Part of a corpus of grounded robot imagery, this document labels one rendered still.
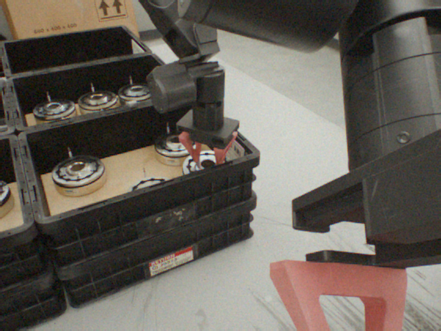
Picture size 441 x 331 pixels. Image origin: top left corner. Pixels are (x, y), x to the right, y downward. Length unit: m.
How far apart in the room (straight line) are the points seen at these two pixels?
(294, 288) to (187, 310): 0.60
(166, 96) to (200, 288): 0.38
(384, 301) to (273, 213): 0.75
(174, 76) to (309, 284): 0.49
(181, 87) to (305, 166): 0.57
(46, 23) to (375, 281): 3.60
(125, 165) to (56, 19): 2.92
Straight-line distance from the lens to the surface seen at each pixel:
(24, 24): 3.69
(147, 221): 0.70
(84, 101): 1.12
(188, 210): 0.72
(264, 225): 0.91
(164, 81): 0.62
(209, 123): 0.68
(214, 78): 0.64
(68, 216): 0.64
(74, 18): 3.76
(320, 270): 0.19
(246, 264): 0.83
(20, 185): 0.73
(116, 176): 0.86
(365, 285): 0.20
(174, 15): 0.66
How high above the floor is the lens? 1.34
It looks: 37 degrees down
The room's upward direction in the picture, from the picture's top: straight up
